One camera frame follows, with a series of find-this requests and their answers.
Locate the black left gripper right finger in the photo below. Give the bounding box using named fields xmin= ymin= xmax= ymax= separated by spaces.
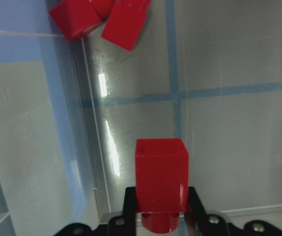
xmin=184 ymin=187 xmax=282 ymax=236

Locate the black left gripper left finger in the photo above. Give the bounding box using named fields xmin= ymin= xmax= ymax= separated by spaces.
xmin=56 ymin=187 xmax=137 ymax=236

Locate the red block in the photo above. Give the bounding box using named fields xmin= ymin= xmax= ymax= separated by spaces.
xmin=135 ymin=138 xmax=189 ymax=234
xmin=89 ymin=0 xmax=114 ymax=20
xmin=49 ymin=0 xmax=103 ymax=41
xmin=101 ymin=0 xmax=151 ymax=51

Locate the clear plastic storage box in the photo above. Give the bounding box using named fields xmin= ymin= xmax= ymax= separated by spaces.
xmin=0 ymin=0 xmax=282 ymax=236

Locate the red block in box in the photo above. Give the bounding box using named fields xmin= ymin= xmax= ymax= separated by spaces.
xmin=101 ymin=0 xmax=151 ymax=51
xmin=49 ymin=0 xmax=103 ymax=41
xmin=89 ymin=0 xmax=114 ymax=20

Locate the blue plastic tray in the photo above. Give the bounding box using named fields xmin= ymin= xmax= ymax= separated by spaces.
xmin=0 ymin=0 xmax=90 ymax=217

